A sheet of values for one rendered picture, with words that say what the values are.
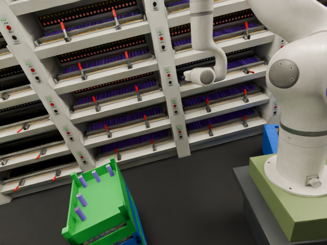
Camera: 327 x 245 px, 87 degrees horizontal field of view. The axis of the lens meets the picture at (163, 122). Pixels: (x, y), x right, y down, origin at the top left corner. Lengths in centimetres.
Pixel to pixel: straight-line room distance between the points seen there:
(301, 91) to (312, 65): 5
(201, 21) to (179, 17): 29
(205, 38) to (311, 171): 58
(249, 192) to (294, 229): 19
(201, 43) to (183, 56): 29
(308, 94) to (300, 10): 20
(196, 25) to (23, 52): 86
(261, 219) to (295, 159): 23
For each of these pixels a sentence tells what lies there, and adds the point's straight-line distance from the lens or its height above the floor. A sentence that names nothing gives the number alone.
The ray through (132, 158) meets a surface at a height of 10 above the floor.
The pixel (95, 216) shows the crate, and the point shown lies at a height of 32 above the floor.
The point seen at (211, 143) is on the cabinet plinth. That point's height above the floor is 3.
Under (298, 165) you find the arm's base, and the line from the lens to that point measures 65.
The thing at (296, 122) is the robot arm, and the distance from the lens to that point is 57.
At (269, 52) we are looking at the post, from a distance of 134.
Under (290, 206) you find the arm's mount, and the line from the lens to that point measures 65.
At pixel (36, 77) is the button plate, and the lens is 117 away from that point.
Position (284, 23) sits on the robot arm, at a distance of 58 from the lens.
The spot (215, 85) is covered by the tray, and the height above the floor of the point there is 50.
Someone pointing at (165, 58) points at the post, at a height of 73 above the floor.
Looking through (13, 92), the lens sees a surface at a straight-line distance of 133.
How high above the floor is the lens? 88
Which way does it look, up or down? 28 degrees down
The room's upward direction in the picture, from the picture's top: 14 degrees counter-clockwise
